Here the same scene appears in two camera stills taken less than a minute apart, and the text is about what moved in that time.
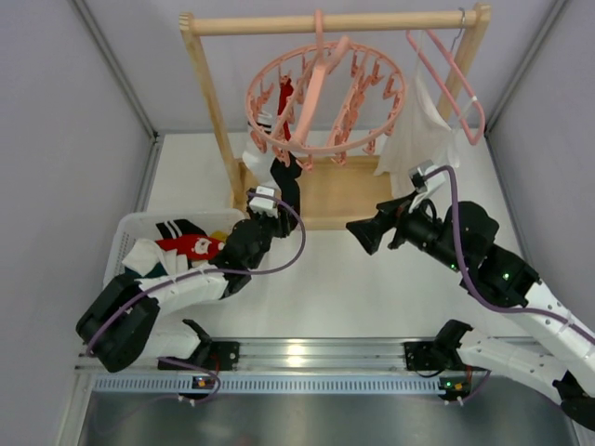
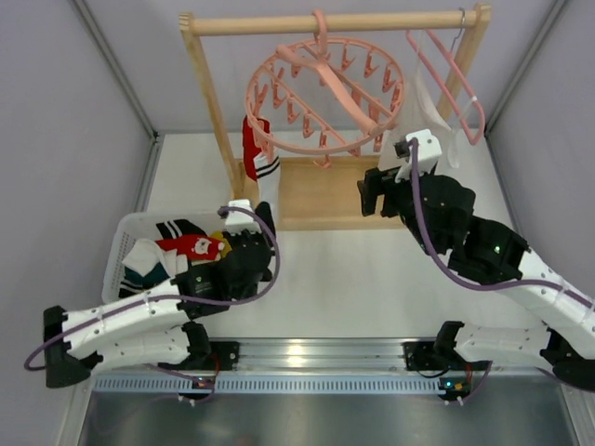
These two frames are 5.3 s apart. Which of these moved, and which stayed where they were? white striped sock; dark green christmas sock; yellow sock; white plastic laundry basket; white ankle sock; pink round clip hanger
Moved: white striped sock
Stayed: yellow sock; white plastic laundry basket; dark green christmas sock; white ankle sock; pink round clip hanger
